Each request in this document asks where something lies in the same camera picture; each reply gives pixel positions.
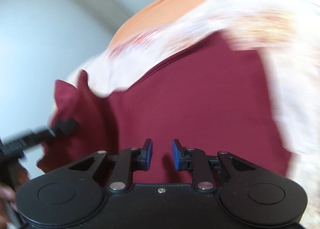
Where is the orange bed sheet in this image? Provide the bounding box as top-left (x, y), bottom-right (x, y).
top-left (110, 0), bottom-right (240, 47)

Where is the maroon long-sleeve shirt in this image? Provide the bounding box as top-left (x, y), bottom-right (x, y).
top-left (36, 30), bottom-right (294, 184)

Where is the person's left hand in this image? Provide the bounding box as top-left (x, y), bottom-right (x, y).
top-left (0, 163), bottom-right (30, 211)

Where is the floral blanket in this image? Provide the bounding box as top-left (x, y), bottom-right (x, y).
top-left (51, 0), bottom-right (320, 224)

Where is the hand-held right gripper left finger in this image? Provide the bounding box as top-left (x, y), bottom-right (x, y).
top-left (67, 138), bottom-right (153, 193)

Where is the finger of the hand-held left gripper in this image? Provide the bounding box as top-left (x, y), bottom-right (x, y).
top-left (48, 118), bottom-right (80, 137)

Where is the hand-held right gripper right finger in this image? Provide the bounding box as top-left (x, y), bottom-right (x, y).
top-left (171, 138), bottom-right (256, 192)

